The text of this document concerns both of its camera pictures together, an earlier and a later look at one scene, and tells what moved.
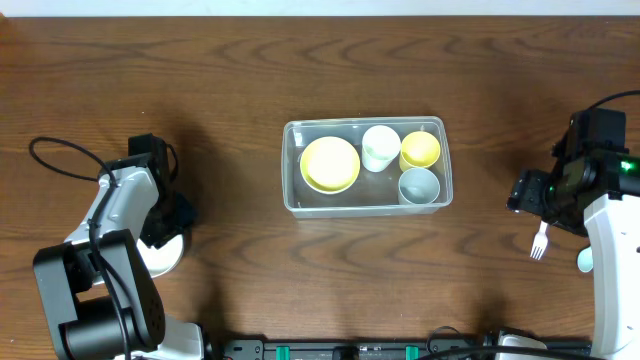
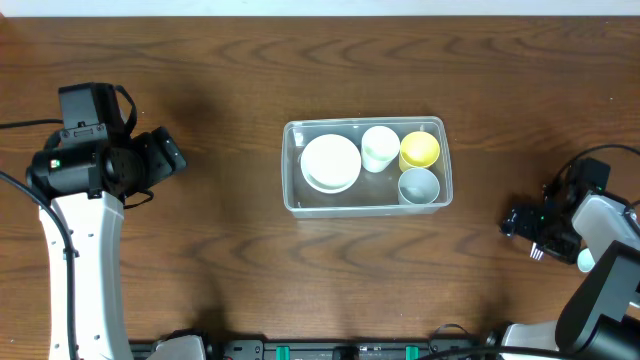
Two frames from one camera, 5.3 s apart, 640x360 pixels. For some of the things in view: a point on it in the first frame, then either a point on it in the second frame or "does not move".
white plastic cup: (380, 145) does not move
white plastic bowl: (162, 261) -> (330, 163)
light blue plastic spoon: (585, 259) does not move
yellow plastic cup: (419, 149) does not move
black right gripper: (529, 195) -> (562, 249)
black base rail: (432, 349) does not move
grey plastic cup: (418, 186) does not move
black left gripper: (186, 211) -> (168, 156)
